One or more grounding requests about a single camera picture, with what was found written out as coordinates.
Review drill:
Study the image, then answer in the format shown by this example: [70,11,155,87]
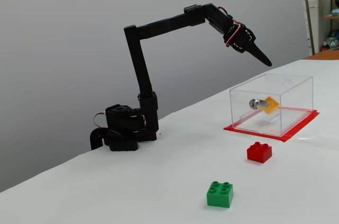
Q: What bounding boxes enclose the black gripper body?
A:
[222,22,257,54]

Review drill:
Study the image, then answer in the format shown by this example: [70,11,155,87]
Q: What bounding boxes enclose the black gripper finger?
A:
[244,39,273,67]

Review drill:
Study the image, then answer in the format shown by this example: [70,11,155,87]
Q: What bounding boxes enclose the yellow lego brick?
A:
[261,96,281,115]

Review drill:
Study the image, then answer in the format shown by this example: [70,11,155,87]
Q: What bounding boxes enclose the transparent plastic box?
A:
[229,73,314,137]

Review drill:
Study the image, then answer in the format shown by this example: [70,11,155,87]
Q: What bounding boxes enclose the red lego brick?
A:
[246,141,273,164]

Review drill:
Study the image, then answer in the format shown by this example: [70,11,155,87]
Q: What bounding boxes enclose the green lego brick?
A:
[206,181,234,208]

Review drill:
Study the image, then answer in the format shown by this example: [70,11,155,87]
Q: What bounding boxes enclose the silver cylinder lock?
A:
[248,98,269,110]

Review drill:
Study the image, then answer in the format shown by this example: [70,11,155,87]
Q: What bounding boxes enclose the orange wooden table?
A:
[304,49,339,61]

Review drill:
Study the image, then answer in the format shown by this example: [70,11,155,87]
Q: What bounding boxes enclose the white cardboard boxes stack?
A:
[307,0,322,53]

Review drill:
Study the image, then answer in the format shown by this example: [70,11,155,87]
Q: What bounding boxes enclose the metal shelf rack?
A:
[301,0,339,56]

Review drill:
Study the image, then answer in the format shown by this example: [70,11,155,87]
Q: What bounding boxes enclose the clear plastic bag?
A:
[327,30,339,50]

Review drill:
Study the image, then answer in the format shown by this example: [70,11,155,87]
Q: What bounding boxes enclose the red tape square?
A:
[223,105,320,143]

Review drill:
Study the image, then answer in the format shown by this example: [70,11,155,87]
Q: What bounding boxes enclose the black table clamp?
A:
[89,128,107,151]

